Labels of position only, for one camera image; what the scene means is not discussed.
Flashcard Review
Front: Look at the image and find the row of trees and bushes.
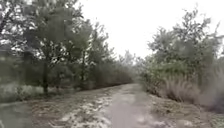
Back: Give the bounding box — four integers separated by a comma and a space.
0, 0, 136, 104
134, 7, 224, 114

